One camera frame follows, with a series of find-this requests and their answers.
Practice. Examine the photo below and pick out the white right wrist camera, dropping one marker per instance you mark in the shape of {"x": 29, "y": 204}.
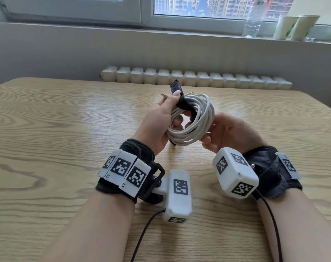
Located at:
{"x": 231, "y": 174}

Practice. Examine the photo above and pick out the person's right forearm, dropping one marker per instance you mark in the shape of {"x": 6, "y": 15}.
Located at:
{"x": 302, "y": 231}

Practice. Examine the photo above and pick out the white green paper cup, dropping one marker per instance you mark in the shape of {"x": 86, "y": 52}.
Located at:
{"x": 283, "y": 27}
{"x": 304, "y": 27}

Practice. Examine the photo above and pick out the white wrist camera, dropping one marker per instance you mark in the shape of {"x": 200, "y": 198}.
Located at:
{"x": 231, "y": 174}
{"x": 179, "y": 199}

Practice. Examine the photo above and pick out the person's left forearm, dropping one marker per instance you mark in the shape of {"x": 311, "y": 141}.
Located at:
{"x": 97, "y": 229}

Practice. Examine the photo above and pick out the person's left thumb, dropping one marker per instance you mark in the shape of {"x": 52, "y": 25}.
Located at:
{"x": 173, "y": 99}

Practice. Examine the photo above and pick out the black right wrist band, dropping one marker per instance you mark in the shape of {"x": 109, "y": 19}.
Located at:
{"x": 272, "y": 174}

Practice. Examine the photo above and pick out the person's left hand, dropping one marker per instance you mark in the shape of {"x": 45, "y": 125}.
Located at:
{"x": 156, "y": 125}

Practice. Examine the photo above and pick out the white window frame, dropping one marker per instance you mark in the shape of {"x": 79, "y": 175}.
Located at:
{"x": 143, "y": 13}

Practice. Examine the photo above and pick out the black wrist band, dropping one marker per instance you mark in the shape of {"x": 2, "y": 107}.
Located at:
{"x": 272, "y": 174}
{"x": 138, "y": 150}

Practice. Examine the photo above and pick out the white single marker plate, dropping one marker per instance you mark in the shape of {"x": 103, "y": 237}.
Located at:
{"x": 289, "y": 165}

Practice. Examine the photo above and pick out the white radiator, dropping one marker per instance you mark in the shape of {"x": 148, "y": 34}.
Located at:
{"x": 198, "y": 77}

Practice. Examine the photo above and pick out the clear plastic bottle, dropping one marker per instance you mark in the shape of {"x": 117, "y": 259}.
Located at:
{"x": 252, "y": 23}

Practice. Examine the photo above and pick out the person's right thumb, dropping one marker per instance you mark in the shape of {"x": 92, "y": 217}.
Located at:
{"x": 218, "y": 123}

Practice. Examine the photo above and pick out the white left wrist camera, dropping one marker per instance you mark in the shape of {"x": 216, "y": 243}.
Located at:
{"x": 179, "y": 199}

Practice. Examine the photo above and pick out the white triple marker plate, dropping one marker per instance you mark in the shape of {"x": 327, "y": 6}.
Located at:
{"x": 127, "y": 170}

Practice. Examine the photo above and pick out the black left wrist band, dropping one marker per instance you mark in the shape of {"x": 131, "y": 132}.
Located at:
{"x": 138, "y": 150}

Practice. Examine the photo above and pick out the person's right hand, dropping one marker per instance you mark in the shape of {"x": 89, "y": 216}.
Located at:
{"x": 236, "y": 133}

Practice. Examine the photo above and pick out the small clear wrapper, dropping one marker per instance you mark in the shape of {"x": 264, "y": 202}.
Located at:
{"x": 310, "y": 39}

